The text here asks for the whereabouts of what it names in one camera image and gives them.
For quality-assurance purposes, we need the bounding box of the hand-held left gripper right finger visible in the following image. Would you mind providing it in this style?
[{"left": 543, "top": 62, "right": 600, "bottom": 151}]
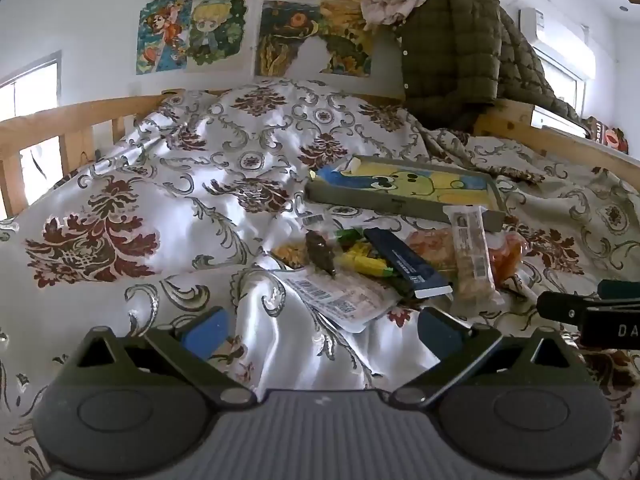
[{"left": 388, "top": 306, "right": 582, "bottom": 409}]

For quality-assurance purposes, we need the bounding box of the white air conditioner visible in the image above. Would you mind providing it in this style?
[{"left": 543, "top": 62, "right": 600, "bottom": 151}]
[{"left": 518, "top": 7, "right": 597, "bottom": 81}]

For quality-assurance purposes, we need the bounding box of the white barcode snack packet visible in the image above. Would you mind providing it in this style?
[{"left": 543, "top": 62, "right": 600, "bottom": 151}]
[{"left": 272, "top": 266, "right": 402, "bottom": 334}]

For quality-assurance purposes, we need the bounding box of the floral satin blanket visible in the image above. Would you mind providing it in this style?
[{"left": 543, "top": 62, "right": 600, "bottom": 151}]
[{"left": 0, "top": 79, "right": 640, "bottom": 480}]

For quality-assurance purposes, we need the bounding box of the window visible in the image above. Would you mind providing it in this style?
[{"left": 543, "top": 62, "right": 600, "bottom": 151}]
[{"left": 0, "top": 56, "right": 62, "bottom": 122}]

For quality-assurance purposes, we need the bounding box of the brown yellow painting poster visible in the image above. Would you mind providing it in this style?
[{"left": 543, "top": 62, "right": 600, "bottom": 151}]
[{"left": 255, "top": 0, "right": 374, "bottom": 79}]

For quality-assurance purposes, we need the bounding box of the olive quilted jacket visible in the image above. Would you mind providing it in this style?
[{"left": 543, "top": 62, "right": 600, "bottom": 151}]
[{"left": 395, "top": 0, "right": 584, "bottom": 134}]

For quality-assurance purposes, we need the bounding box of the blond character wall poster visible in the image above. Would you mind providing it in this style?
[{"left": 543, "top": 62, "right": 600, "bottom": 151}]
[{"left": 136, "top": 0, "right": 251, "bottom": 76}]

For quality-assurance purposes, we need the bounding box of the grey tray with cartoon painting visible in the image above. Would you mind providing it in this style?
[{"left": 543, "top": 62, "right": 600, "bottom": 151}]
[{"left": 304, "top": 155, "right": 507, "bottom": 233}]

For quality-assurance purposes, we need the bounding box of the long clear snack packet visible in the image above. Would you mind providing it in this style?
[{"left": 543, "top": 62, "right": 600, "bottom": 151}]
[{"left": 449, "top": 207, "right": 504, "bottom": 306}]

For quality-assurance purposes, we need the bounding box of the yellow green snack packet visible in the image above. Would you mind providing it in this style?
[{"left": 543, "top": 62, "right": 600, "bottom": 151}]
[{"left": 334, "top": 227, "right": 396, "bottom": 277}]

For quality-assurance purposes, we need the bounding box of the small yellow snack packet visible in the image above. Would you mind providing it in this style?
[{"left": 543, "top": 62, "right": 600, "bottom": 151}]
[{"left": 272, "top": 242, "right": 311, "bottom": 269}]

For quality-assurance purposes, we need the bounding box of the orange snack bag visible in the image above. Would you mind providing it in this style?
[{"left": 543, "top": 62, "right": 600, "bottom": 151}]
[{"left": 406, "top": 227, "right": 493, "bottom": 296}]

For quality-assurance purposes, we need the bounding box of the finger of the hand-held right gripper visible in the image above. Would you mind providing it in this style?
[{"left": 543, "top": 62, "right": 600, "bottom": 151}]
[{"left": 537, "top": 290, "right": 601, "bottom": 321}]

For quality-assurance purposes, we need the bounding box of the dark blue snack box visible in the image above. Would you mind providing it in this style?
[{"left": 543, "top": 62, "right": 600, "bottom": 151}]
[{"left": 362, "top": 227, "right": 454, "bottom": 299}]

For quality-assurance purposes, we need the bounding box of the wooden bed frame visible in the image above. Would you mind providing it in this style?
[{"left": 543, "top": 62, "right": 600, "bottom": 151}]
[{"left": 0, "top": 90, "right": 640, "bottom": 222}]

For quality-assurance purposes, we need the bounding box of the dark brown snack piece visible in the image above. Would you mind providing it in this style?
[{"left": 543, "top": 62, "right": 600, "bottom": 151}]
[{"left": 305, "top": 230, "right": 339, "bottom": 277}]

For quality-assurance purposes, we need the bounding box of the red printed bag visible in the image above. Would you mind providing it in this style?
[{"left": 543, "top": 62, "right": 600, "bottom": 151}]
[{"left": 581, "top": 116, "right": 630, "bottom": 154}]

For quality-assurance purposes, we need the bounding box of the pink white cloth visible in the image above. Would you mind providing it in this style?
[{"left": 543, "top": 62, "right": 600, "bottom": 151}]
[{"left": 360, "top": 0, "right": 487, "bottom": 31}]

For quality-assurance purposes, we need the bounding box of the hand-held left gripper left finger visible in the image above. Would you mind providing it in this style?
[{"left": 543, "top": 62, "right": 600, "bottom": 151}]
[{"left": 64, "top": 306, "right": 258, "bottom": 409}]

